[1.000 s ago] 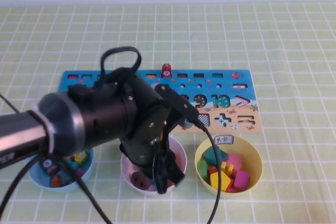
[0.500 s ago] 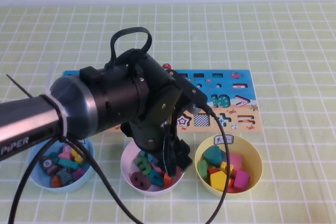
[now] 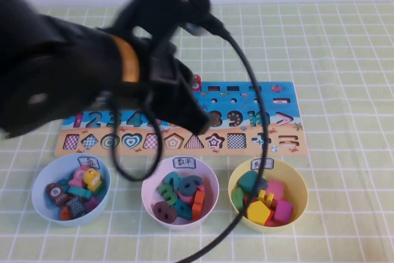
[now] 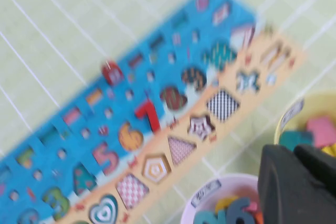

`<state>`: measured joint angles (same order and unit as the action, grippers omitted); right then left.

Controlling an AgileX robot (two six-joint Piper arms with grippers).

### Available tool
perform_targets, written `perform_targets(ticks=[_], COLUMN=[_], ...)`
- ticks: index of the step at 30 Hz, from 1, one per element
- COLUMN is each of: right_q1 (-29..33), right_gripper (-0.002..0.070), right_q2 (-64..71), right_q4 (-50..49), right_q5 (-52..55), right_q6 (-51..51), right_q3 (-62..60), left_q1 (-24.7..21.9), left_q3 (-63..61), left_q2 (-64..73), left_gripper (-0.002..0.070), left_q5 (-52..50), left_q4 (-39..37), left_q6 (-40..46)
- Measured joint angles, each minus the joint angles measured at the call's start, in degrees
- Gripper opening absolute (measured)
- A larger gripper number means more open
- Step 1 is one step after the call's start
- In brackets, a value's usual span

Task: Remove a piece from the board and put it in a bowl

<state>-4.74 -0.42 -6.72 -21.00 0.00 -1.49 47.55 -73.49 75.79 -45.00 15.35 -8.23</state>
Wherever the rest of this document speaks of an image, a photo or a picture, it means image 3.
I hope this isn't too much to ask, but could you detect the blue number six piece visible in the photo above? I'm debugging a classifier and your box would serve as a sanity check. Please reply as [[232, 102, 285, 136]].
[[177, 175, 204, 196]]

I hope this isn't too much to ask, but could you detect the green number three piece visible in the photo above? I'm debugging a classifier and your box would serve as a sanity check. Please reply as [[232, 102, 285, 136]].
[[157, 184, 177, 204]]

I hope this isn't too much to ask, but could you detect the dark grey wooden fish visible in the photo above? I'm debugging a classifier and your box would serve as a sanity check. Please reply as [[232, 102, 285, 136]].
[[66, 196, 86, 219]]

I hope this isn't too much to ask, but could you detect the pink wooden fish five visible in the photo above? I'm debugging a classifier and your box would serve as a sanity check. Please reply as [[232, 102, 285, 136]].
[[68, 166, 90, 187]]

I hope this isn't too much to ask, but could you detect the orange number piece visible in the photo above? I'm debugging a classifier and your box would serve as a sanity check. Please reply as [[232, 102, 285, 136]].
[[193, 190, 206, 221]]

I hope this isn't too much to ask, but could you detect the yellow sign piece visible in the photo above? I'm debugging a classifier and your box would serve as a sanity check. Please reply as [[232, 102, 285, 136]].
[[257, 189, 275, 208]]

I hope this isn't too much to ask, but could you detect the others characters label card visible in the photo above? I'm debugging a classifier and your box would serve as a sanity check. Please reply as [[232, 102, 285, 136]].
[[250, 158, 274, 171]]

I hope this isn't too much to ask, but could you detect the brown number eight piece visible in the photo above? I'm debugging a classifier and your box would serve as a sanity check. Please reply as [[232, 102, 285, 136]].
[[153, 200, 179, 224]]

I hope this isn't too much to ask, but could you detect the teal heart piece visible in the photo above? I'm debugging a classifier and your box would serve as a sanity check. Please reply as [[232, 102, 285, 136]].
[[236, 171, 261, 195]]

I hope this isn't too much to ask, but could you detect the green grid tablecloth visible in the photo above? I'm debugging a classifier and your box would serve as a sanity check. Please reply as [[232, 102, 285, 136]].
[[0, 1, 394, 263]]

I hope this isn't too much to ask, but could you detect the white bowl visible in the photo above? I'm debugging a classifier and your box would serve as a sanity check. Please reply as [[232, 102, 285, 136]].
[[141, 156, 220, 232]]

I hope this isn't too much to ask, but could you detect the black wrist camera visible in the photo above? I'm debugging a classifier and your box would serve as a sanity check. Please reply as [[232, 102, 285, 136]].
[[184, 21, 213, 38]]

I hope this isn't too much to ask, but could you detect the number characters label card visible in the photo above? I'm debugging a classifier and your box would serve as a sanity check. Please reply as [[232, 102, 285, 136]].
[[173, 156, 197, 170]]

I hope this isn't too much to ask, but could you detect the teal wooden fish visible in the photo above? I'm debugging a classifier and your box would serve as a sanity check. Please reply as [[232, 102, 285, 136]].
[[66, 185, 93, 200]]

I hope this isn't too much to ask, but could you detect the yellow wooden fish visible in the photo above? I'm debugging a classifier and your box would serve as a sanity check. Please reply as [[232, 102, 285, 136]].
[[83, 169, 103, 193]]

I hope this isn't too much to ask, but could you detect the yellow bowl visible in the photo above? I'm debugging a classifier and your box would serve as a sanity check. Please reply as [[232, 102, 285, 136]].
[[228, 158, 308, 233]]

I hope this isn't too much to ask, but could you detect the light blue bowl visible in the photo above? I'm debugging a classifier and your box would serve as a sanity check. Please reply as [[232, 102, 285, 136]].
[[31, 153, 111, 227]]

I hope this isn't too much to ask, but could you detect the teal number two piece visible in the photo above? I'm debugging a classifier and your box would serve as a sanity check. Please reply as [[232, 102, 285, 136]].
[[163, 172, 183, 190]]

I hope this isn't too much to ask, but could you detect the purple wooden fish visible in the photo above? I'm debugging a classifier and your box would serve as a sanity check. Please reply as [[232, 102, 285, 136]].
[[84, 196, 101, 213]]

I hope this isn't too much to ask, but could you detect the fish character label card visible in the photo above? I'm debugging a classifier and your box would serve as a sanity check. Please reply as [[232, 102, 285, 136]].
[[77, 155, 100, 168]]

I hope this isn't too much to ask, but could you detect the magenta square piece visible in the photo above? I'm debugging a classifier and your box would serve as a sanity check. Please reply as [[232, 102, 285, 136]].
[[273, 200, 293, 222]]

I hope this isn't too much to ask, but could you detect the green shape piece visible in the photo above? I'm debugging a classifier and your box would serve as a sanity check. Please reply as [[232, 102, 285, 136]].
[[231, 187, 246, 211]]

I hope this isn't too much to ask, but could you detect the blue wooden puzzle board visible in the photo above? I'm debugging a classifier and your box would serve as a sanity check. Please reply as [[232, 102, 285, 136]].
[[54, 81, 308, 158]]

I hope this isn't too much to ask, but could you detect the black cable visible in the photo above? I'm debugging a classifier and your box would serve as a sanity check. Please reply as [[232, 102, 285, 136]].
[[109, 13, 271, 263]]

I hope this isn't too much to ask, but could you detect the orange wooden fish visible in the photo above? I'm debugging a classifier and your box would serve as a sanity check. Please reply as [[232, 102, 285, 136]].
[[60, 206, 74, 221]]

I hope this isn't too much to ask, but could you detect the light pink shape piece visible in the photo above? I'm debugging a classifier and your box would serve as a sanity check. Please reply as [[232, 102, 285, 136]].
[[265, 179, 286, 201]]

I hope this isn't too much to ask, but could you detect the yellow pentagon piece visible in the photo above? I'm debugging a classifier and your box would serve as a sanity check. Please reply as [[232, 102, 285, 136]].
[[246, 200, 275, 226]]

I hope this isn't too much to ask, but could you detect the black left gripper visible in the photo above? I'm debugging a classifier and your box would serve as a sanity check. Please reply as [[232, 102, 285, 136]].
[[144, 50, 214, 135]]

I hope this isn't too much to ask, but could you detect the teal number four piece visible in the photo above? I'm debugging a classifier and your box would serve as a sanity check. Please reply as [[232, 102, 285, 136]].
[[175, 198, 195, 221]]

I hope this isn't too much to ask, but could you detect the brown wooden fish eight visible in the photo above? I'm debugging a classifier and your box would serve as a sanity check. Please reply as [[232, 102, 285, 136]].
[[46, 182, 69, 208]]

